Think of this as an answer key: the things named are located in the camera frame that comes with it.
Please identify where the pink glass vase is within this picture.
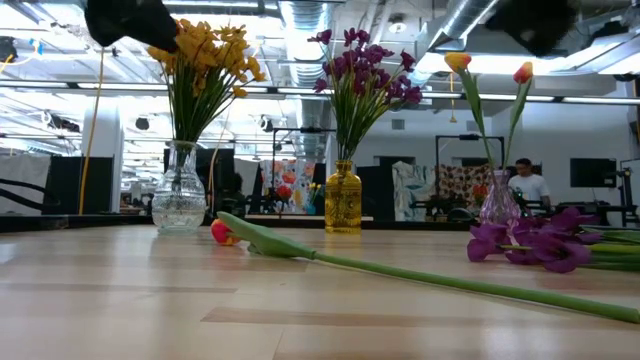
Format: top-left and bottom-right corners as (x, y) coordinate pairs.
(478, 169), (521, 226)

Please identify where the yellow artificial tulip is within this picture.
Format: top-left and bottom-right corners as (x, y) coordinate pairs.
(443, 51), (501, 201)

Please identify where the silver ventilation duct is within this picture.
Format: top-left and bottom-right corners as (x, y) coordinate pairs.
(278, 0), (335, 161)
(397, 0), (496, 109)

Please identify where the yellow hanging cable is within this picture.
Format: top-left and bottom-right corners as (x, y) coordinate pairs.
(78, 47), (106, 215)

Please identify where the black station frame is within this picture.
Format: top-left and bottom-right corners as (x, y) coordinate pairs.
(271, 127), (350, 217)
(434, 133), (506, 174)

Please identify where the black monitor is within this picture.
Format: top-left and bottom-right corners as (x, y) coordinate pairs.
(569, 157), (617, 189)

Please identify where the orange artificial tulip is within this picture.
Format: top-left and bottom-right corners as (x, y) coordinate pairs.
(209, 209), (640, 325)
(501, 61), (535, 176)

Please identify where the floral print cloth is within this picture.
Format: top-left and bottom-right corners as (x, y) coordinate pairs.
(259, 158), (321, 215)

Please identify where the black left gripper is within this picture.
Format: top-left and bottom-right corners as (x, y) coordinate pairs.
(83, 0), (179, 54)

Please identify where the white column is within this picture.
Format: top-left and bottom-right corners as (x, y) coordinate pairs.
(82, 107), (125, 166)

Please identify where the clear glass vase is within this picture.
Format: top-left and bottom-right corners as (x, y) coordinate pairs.
(151, 139), (208, 236)

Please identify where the white teal cloth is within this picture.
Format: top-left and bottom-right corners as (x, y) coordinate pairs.
(392, 160), (441, 222)

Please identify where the long ceiling light bar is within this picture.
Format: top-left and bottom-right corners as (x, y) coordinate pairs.
(0, 79), (640, 106)

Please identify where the flower print backdrop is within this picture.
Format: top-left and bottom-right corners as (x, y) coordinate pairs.
(439, 164), (494, 211)

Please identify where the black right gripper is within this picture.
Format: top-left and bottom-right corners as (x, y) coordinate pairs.
(484, 0), (579, 57)

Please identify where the yellow glass vase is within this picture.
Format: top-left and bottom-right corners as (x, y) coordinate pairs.
(324, 159), (363, 235)

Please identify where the black partition panel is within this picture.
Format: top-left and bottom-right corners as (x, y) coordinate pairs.
(49, 156), (115, 215)
(163, 148), (236, 211)

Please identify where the black aluminium table frame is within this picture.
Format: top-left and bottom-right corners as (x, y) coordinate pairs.
(0, 213), (481, 234)

